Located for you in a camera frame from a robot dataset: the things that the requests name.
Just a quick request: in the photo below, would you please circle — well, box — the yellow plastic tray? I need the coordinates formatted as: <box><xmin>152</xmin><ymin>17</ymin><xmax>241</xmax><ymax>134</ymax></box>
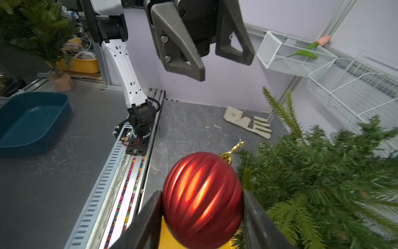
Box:
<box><xmin>158</xmin><ymin>217</ymin><xmax>186</xmax><ymax>249</ymax></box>

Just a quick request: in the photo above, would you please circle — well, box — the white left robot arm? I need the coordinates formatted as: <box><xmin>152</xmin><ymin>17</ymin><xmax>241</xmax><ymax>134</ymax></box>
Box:
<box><xmin>63</xmin><ymin>1</ymin><xmax>255</xmax><ymax>156</ymax></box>

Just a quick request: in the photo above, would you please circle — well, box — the small white wire basket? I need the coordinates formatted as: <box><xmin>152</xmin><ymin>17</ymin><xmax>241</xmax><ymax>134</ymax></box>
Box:
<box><xmin>257</xmin><ymin>31</ymin><xmax>337</xmax><ymax>77</ymax></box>

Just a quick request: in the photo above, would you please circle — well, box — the long white wire shelf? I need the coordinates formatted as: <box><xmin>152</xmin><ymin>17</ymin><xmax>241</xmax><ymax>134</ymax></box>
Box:
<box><xmin>307</xmin><ymin>58</ymin><xmax>398</xmax><ymax>133</ymax></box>

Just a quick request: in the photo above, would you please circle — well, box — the red ribbed ball ornament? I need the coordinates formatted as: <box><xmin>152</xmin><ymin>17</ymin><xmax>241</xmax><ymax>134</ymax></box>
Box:
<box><xmin>162</xmin><ymin>141</ymin><xmax>245</xmax><ymax>249</ymax></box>

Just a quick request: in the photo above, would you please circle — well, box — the small green christmas tree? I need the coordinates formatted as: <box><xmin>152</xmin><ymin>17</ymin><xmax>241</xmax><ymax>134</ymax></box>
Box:
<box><xmin>237</xmin><ymin>89</ymin><xmax>398</xmax><ymax>249</ymax></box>

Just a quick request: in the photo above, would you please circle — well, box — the pink artificial tulip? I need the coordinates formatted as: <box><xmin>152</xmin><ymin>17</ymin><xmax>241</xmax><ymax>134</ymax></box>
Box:
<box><xmin>288</xmin><ymin>35</ymin><xmax>331</xmax><ymax>59</ymax></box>

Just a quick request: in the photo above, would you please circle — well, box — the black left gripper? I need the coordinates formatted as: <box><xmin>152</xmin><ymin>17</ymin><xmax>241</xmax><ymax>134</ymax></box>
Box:
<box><xmin>144</xmin><ymin>0</ymin><xmax>255</xmax><ymax>82</ymax></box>

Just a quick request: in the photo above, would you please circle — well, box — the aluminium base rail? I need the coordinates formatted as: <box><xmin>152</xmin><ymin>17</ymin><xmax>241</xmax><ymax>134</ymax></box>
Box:
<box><xmin>63</xmin><ymin>88</ymin><xmax>165</xmax><ymax>249</ymax></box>

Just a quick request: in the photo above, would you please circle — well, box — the beige gardening glove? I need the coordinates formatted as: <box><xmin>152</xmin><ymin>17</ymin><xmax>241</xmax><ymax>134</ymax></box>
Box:
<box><xmin>223</xmin><ymin>106</ymin><xmax>272</xmax><ymax>140</ymax></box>

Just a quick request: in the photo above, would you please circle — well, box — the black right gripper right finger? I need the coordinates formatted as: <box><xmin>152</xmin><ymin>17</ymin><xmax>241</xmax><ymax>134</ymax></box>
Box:
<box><xmin>243</xmin><ymin>190</ymin><xmax>295</xmax><ymax>249</ymax></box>

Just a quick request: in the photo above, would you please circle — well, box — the empty dark teal tray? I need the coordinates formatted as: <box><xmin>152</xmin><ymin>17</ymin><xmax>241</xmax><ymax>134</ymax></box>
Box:
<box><xmin>1</xmin><ymin>92</ymin><xmax>72</xmax><ymax>158</ymax></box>

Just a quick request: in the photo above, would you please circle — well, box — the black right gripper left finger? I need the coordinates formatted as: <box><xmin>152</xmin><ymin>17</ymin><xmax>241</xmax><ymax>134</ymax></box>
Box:
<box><xmin>110</xmin><ymin>191</ymin><xmax>163</xmax><ymax>249</ymax></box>

